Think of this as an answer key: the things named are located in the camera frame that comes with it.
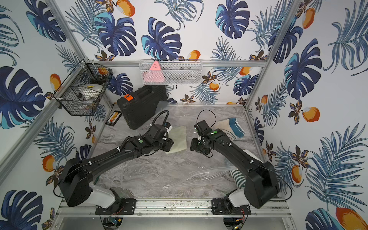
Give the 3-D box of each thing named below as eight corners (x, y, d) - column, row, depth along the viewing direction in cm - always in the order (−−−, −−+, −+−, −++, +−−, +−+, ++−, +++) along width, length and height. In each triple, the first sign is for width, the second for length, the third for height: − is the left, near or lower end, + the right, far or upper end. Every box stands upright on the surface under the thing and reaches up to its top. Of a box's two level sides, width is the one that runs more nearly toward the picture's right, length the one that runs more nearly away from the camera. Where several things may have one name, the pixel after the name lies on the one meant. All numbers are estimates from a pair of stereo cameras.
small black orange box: (106, 125, 111) (104, 123, 109) (115, 112, 120) (114, 110, 118) (114, 126, 110) (112, 124, 108) (122, 113, 119) (121, 111, 117)
